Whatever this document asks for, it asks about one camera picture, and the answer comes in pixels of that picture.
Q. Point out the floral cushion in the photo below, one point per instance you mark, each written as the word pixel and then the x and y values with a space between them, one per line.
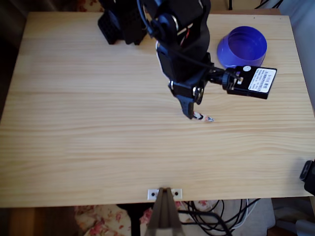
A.
pixel 103 221

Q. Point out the purple plastic bowl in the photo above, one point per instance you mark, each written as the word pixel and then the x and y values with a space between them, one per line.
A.
pixel 232 56

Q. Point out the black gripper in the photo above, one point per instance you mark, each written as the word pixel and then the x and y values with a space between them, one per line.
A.
pixel 186 92

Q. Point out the black stand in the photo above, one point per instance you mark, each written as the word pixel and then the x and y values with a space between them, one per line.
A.
pixel 135 221

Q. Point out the white cushion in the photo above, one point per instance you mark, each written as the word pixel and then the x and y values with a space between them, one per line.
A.
pixel 261 216

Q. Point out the black side camera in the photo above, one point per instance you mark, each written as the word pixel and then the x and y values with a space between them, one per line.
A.
pixel 310 177

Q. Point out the black webcam on gripper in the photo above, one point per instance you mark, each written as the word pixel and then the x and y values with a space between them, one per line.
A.
pixel 246 84

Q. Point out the white metal bracket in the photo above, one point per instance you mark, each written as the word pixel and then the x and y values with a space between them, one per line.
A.
pixel 149 191

